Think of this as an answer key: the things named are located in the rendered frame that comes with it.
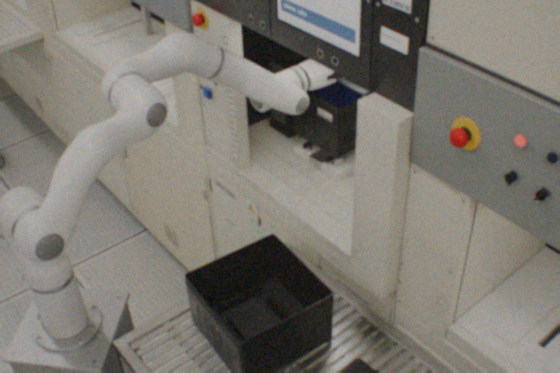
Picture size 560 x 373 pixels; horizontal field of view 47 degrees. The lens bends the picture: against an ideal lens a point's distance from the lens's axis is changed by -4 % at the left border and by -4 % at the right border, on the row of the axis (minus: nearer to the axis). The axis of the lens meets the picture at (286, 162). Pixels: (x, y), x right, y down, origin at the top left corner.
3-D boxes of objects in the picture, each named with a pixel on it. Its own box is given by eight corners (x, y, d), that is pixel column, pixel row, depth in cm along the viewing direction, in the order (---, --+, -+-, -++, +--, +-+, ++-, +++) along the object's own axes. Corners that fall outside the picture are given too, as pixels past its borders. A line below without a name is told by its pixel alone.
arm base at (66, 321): (23, 348, 171) (2, 301, 160) (48, 296, 186) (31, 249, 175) (89, 355, 169) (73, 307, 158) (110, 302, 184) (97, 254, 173)
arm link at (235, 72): (244, 60, 161) (318, 94, 184) (207, 39, 171) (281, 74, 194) (227, 94, 162) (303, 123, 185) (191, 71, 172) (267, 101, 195)
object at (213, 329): (275, 276, 191) (273, 232, 181) (334, 338, 172) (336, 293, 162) (190, 319, 179) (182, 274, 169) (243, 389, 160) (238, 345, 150)
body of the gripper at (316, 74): (287, 85, 199) (315, 72, 204) (310, 98, 192) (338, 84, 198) (286, 62, 194) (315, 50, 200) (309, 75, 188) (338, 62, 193)
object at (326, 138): (289, 139, 221) (287, 52, 202) (334, 117, 231) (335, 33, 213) (341, 172, 205) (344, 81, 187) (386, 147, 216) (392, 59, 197)
